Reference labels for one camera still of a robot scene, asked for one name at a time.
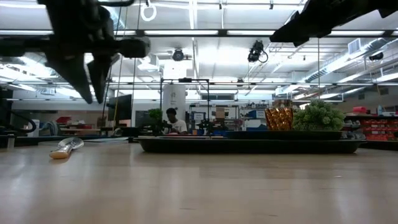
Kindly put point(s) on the small dark green plant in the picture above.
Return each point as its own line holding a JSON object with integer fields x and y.
{"x": 155, "y": 116}

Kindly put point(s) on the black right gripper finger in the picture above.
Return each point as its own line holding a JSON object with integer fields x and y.
{"x": 300, "y": 22}
{"x": 295, "y": 36}

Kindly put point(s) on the green artificial plant ball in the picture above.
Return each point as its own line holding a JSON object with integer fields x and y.
{"x": 318, "y": 116}

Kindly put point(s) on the black rectangular tray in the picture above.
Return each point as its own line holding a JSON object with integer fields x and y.
{"x": 248, "y": 146}

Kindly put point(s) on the black ceiling-hung camera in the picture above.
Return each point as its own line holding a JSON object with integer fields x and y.
{"x": 256, "y": 51}

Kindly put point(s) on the black round plate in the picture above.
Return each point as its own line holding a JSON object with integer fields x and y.
{"x": 280, "y": 135}

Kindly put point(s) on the black aluminium table frame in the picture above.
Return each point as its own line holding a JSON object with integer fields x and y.
{"x": 62, "y": 140}

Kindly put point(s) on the black round ceiling fixture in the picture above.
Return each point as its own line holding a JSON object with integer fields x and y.
{"x": 178, "y": 55}

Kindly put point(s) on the amber textured glass cup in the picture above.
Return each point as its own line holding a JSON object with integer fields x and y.
{"x": 279, "y": 119}

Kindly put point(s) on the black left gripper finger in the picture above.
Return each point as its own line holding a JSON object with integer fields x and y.
{"x": 76, "y": 77}
{"x": 101, "y": 77}

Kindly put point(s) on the red storage bins shelf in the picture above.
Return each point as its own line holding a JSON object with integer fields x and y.
{"x": 377, "y": 127}

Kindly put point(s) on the person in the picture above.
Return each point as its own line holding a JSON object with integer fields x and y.
{"x": 177, "y": 124}

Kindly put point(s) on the black computer monitor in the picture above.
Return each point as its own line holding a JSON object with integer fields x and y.
{"x": 121, "y": 107}

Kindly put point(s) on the white round column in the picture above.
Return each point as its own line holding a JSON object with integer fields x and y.
{"x": 174, "y": 99}

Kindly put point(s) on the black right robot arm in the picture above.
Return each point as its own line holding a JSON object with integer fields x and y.
{"x": 387, "y": 6}

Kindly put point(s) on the black background metal frame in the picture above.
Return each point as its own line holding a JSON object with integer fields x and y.
{"x": 186, "y": 80}

